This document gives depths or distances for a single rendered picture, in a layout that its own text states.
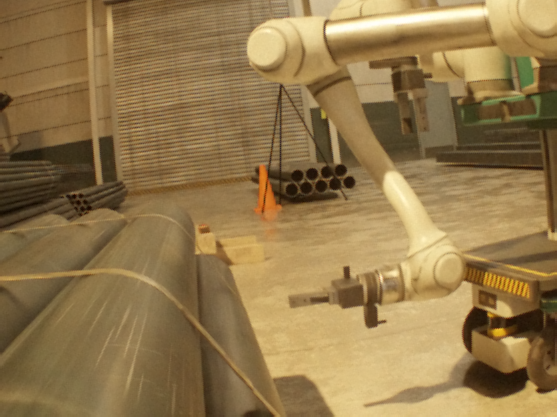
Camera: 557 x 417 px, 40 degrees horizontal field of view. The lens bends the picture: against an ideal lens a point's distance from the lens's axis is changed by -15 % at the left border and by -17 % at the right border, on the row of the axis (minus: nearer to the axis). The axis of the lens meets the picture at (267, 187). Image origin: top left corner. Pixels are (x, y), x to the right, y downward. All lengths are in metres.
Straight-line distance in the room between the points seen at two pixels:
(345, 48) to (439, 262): 0.46
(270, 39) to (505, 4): 0.52
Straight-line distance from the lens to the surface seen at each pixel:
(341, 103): 1.91
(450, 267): 1.70
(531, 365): 1.86
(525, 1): 1.57
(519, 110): 1.95
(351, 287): 1.82
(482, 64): 2.21
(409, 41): 1.69
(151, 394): 0.43
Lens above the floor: 0.65
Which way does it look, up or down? 2 degrees down
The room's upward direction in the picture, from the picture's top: 7 degrees counter-clockwise
